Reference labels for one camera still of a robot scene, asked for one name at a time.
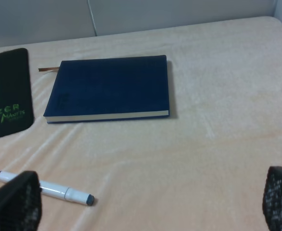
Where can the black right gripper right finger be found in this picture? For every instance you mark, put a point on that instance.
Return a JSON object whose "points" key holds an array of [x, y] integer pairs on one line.
{"points": [[272, 199]]}

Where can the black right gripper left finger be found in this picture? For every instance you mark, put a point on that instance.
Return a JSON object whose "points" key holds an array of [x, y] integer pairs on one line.
{"points": [[20, 203]]}

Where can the white marker pen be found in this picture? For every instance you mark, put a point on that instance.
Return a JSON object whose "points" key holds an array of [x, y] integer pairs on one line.
{"points": [[56, 191]]}

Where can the dark blue notebook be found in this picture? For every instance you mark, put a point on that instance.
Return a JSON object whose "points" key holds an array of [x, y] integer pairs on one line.
{"points": [[109, 89]]}

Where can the beige tablecloth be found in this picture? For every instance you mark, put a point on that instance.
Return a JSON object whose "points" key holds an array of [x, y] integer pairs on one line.
{"points": [[202, 169]]}

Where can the black green Razer mousepad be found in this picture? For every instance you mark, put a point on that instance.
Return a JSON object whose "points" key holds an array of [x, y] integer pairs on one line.
{"points": [[16, 107]]}

